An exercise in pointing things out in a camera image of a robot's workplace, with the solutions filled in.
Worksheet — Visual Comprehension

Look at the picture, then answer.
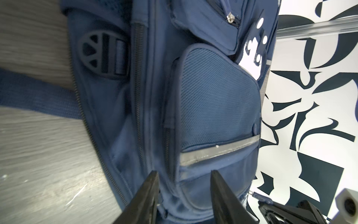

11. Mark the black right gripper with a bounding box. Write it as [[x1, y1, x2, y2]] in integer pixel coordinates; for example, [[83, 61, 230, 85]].
[[258, 200, 327, 224]]

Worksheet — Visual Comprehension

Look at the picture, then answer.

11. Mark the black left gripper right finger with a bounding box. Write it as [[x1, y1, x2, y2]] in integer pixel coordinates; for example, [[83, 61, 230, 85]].
[[210, 170, 257, 224]]

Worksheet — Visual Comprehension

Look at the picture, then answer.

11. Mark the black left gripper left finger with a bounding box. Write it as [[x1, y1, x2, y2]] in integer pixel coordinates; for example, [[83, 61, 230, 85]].
[[114, 171, 159, 224]]

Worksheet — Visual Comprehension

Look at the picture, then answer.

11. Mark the navy blue school backpack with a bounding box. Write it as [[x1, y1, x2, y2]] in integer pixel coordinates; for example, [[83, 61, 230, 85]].
[[1, 1, 281, 224]]

